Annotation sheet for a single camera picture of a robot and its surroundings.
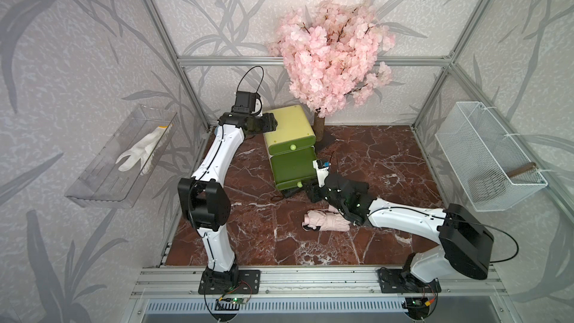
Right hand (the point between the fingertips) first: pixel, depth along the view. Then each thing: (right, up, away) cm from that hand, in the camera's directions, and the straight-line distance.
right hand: (304, 180), depth 81 cm
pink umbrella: (+9, -15, +1) cm, 17 cm away
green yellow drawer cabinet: (-5, +12, +7) cm, 14 cm away
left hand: (-13, +22, +6) cm, 26 cm away
